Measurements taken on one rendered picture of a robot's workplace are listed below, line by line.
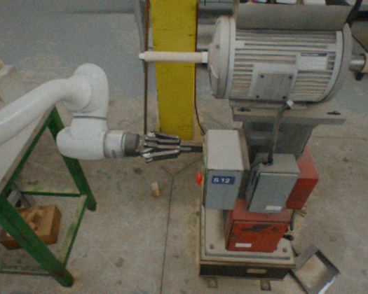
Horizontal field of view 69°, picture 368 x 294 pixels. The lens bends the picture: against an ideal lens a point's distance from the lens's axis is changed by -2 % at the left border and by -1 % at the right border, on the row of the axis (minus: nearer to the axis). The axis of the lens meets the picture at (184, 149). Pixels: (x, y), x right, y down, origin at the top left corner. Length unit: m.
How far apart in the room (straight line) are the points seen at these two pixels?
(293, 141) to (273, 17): 0.45
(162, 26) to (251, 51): 1.08
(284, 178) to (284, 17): 0.53
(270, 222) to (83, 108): 0.88
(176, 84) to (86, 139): 1.26
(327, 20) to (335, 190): 1.66
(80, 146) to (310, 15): 0.72
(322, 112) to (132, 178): 1.53
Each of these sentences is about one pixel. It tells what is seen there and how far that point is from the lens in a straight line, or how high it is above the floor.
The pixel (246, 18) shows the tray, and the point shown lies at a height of 1.40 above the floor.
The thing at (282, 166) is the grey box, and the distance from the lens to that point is 1.03.
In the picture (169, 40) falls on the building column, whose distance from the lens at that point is 1.85.
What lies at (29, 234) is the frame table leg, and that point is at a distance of 1.33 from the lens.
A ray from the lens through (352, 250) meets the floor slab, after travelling 2.10.
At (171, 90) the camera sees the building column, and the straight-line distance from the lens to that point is 2.04.
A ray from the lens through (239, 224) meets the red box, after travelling 1.24.
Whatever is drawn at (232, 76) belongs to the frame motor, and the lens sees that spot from 0.81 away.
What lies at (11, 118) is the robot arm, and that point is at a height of 1.31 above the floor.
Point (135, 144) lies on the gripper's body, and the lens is 0.82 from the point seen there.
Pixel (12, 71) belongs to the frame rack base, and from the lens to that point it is 1.37.
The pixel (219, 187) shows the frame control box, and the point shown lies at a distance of 0.79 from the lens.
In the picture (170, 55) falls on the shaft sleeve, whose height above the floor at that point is 1.26.
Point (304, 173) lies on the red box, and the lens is 1.24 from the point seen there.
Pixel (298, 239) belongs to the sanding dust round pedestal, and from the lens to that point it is 1.99.
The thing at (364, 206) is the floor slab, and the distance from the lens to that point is 2.35.
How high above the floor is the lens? 1.67
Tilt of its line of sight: 46 degrees down
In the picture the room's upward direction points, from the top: straight up
